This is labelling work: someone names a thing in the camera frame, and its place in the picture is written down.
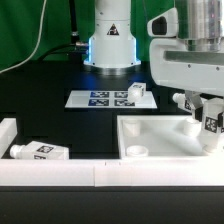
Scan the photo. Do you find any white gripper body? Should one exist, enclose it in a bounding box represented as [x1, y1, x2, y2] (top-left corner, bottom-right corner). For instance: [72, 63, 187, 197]
[146, 7, 224, 98]

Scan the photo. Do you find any white square tabletop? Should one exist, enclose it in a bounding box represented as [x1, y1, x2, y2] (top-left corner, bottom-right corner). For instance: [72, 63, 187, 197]
[117, 115, 224, 160]

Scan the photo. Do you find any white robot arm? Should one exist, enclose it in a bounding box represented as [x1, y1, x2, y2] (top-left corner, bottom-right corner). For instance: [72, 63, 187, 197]
[85, 0, 224, 130]

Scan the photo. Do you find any white fiducial tag sheet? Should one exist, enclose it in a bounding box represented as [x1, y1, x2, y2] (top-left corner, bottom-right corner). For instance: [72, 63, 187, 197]
[65, 91, 157, 109]

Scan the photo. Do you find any white U-shaped obstacle fence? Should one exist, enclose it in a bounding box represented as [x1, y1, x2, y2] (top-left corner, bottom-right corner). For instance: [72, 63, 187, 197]
[0, 118, 224, 187]

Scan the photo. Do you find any black cable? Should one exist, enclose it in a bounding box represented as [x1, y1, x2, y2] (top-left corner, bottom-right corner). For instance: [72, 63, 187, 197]
[38, 0, 89, 61]

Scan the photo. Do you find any white cable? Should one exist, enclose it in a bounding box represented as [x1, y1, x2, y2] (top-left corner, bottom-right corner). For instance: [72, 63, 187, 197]
[0, 0, 48, 74]

